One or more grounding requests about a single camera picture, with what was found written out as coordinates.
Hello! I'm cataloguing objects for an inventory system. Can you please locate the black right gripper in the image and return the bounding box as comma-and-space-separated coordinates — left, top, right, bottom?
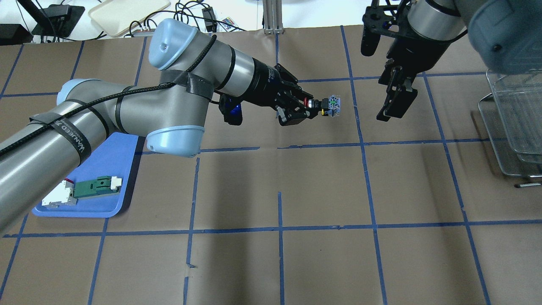
377, 35, 449, 122

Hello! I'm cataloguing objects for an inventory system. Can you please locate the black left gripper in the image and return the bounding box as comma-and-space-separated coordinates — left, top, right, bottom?
250, 64, 319, 127

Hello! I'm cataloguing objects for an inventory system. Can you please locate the red emergency stop button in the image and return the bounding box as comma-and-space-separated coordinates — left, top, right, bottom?
304, 95, 341, 117

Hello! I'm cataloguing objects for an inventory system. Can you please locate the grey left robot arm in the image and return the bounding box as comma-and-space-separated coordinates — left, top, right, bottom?
0, 19, 324, 234

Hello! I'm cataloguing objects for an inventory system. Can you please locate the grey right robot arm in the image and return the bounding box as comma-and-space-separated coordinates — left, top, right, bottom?
360, 0, 542, 122

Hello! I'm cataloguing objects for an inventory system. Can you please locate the blue plastic tray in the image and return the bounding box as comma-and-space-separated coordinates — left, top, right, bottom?
32, 133, 142, 218

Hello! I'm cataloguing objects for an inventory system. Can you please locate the beige plastic tray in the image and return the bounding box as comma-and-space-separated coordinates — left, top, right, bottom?
88, 0, 171, 37

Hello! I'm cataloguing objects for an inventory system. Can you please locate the green terminal block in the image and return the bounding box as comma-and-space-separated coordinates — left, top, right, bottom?
74, 176, 123, 199

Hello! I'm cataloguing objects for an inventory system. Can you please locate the white circuit breaker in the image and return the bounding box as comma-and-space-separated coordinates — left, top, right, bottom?
41, 178, 78, 209

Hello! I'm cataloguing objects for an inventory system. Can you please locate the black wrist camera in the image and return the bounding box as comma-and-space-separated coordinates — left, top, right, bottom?
218, 94, 243, 126

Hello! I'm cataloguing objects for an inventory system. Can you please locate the aluminium frame post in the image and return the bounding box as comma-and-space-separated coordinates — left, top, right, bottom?
263, 0, 284, 35

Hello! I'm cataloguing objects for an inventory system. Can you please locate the wire mesh shelf basket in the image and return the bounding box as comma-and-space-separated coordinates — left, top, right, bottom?
478, 70, 542, 178

